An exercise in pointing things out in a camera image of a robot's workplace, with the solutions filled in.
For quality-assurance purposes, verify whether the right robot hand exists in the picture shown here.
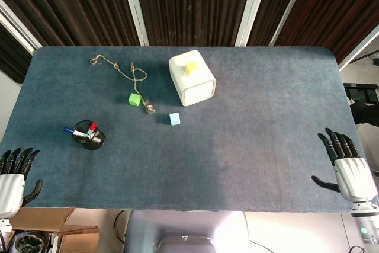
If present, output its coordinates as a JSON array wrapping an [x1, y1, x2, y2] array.
[[311, 127, 379, 203]]

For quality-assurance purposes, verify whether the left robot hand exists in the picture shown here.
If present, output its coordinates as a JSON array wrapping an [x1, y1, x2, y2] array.
[[0, 148, 43, 219]]

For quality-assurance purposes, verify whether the blue marker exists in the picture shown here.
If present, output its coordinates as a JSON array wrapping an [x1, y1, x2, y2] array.
[[63, 127, 90, 139]]

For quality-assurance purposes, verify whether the black mesh pen holder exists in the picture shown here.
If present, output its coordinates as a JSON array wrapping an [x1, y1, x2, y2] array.
[[72, 120, 106, 151]]

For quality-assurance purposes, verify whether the cardboard box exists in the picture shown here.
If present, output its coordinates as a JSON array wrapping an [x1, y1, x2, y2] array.
[[8, 207, 100, 253]]

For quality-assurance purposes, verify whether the black equipment rack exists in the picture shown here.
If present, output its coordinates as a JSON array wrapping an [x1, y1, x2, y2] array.
[[343, 82, 379, 125]]

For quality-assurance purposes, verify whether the green cube block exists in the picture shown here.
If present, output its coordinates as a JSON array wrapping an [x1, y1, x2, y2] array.
[[128, 92, 141, 107]]

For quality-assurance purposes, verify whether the blue felt table mat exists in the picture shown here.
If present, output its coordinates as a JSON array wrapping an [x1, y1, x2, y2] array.
[[0, 46, 379, 213]]

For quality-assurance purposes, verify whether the grey robot torso base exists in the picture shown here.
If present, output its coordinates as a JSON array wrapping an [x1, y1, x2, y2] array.
[[123, 210, 251, 253]]

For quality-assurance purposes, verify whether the white rounded box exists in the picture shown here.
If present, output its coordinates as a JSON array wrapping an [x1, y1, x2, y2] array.
[[168, 49, 217, 107]]

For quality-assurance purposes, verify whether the brown twine rope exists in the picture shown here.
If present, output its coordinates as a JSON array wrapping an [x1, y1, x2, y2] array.
[[88, 54, 157, 115]]

